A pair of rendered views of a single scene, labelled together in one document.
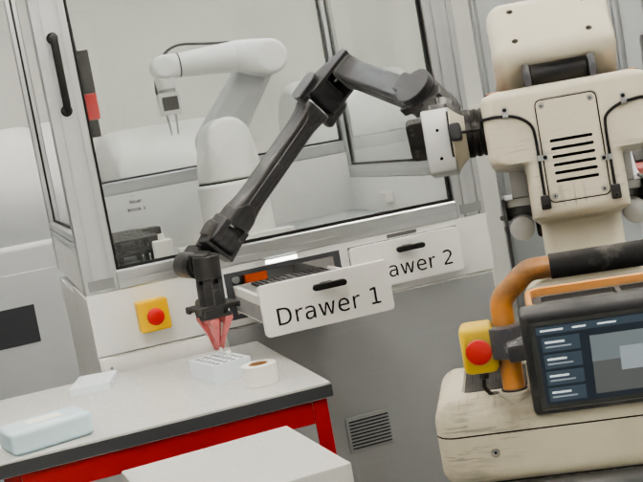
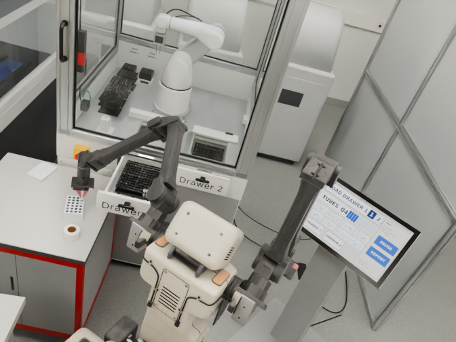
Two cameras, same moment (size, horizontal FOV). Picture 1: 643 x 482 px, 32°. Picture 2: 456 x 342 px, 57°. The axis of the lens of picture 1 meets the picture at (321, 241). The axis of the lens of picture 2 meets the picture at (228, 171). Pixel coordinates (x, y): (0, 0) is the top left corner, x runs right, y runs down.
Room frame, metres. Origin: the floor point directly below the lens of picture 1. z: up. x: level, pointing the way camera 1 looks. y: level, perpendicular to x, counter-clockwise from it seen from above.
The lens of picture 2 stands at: (1.03, -0.65, 2.27)
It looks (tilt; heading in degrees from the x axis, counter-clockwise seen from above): 36 degrees down; 11
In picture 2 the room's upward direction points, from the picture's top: 17 degrees clockwise
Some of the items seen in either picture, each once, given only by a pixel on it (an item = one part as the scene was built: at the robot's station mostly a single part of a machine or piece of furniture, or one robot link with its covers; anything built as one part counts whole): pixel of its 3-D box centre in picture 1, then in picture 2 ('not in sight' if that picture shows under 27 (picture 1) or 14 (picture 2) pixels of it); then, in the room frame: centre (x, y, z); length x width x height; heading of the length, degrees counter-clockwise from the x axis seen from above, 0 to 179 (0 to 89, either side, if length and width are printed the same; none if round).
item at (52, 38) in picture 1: (59, 74); (62, 43); (2.51, 0.51, 1.45); 0.05 x 0.03 x 0.19; 16
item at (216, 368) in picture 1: (220, 366); (74, 207); (2.28, 0.25, 0.78); 0.12 x 0.08 x 0.04; 30
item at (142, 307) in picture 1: (153, 315); (81, 153); (2.54, 0.41, 0.88); 0.07 x 0.05 x 0.07; 106
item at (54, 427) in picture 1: (45, 429); not in sight; (1.97, 0.55, 0.78); 0.15 x 0.10 x 0.04; 121
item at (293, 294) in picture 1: (326, 297); (127, 206); (2.34, 0.01, 0.87); 0.29 x 0.02 x 0.11; 106
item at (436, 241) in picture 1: (407, 258); (201, 180); (2.73, -0.20, 0.87); 0.29 x 0.02 x 0.11; 106
